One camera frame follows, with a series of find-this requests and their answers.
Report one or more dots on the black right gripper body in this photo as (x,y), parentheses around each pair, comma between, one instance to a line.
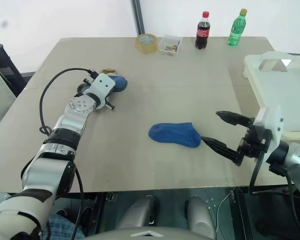
(251,145)

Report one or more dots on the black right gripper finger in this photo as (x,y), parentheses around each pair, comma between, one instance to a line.
(233,118)
(222,148)

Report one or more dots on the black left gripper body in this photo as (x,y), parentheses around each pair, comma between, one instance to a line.
(81,87)

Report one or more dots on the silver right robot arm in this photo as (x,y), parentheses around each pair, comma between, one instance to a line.
(297,156)

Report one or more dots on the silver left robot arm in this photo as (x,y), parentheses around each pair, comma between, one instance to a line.
(72,117)

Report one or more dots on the tan brown sock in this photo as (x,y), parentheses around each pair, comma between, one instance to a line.
(108,71)

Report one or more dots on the blue sock with white cuff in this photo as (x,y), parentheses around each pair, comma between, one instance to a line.
(120,82)

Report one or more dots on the white plastic basket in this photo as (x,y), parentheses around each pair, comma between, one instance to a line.
(277,82)

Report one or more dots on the silver rounded robot leg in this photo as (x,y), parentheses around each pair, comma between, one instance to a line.
(140,212)
(198,215)

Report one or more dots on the clear packing tape roll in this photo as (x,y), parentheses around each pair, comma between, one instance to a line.
(146,45)

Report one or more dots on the black chair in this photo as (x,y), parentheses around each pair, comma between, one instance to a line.
(5,65)

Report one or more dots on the green soda bottle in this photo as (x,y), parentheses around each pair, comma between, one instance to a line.
(236,30)

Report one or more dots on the cola bottle with red cap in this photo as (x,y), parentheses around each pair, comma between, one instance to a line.
(203,32)

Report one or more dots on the clear box of coloured pins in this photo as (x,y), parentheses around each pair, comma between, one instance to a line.
(170,46)

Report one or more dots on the grey robot torso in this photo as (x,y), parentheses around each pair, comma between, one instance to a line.
(145,234)

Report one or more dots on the blue plaid cloth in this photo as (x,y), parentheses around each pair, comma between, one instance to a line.
(62,226)

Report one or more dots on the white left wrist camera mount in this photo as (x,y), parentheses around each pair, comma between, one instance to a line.
(102,86)

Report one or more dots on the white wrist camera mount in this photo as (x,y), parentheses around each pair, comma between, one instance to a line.
(271,122)
(102,86)

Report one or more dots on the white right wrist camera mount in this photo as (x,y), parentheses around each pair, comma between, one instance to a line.
(271,122)

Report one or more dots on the dark vertical post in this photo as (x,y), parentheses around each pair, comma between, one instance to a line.
(138,16)

